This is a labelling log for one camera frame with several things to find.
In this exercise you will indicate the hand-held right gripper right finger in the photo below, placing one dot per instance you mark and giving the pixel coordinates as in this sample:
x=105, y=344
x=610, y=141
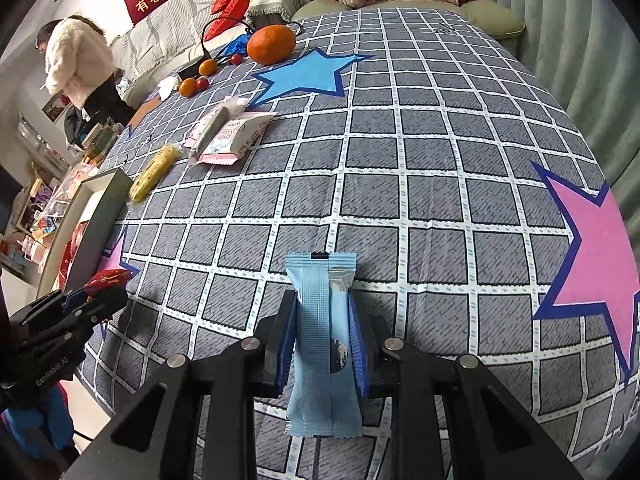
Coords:
x=361, y=360

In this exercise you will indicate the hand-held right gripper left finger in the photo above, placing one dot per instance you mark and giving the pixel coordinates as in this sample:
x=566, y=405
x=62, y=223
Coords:
x=284, y=360

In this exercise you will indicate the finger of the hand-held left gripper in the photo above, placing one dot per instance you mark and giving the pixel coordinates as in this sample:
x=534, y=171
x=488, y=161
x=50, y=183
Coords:
x=75, y=299
x=107, y=305

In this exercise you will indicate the small red snack packet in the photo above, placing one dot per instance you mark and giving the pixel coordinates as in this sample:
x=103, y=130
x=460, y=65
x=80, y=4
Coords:
x=110, y=277

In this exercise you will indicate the light blue snack packet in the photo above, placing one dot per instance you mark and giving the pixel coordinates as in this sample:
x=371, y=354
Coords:
x=320, y=310

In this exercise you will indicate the grey shallow box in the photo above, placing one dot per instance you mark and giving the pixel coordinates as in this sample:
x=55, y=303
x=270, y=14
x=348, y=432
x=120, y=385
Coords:
x=105, y=210

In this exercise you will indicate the yellow rice cracker packet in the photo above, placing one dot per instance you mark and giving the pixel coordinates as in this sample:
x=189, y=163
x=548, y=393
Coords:
x=152, y=175

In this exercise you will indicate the pink white snack packet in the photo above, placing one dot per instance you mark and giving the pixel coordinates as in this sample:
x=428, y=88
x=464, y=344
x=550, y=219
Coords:
x=235, y=135

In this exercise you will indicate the white bun snack packet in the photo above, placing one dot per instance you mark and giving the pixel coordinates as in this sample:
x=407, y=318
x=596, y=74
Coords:
x=215, y=120

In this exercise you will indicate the white crumpled tissue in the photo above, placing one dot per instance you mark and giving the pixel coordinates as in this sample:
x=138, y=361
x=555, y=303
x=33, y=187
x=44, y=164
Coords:
x=169, y=87

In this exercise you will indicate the small orange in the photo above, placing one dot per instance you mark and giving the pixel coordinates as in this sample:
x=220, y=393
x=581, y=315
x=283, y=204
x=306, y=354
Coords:
x=187, y=87
x=207, y=67

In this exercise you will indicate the cherry tomato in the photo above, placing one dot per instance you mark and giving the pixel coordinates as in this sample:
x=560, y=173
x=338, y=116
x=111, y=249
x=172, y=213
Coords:
x=202, y=83
x=237, y=59

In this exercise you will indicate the black power adapter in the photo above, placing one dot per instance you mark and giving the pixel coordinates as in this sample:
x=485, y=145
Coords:
x=190, y=67

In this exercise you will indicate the striped covered sofa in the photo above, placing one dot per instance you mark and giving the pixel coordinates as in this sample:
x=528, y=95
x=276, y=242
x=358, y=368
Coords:
x=170, y=35

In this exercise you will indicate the blue plastic bag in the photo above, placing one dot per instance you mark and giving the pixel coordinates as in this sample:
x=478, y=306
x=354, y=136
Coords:
x=235, y=46

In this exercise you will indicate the large orange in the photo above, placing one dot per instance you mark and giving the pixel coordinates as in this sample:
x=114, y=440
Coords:
x=270, y=45

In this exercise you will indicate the green armchair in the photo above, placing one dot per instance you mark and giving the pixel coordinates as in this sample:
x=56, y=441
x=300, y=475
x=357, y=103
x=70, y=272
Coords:
x=480, y=20

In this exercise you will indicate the green curtain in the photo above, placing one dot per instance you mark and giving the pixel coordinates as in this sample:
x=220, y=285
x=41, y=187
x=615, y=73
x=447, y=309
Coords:
x=575, y=60

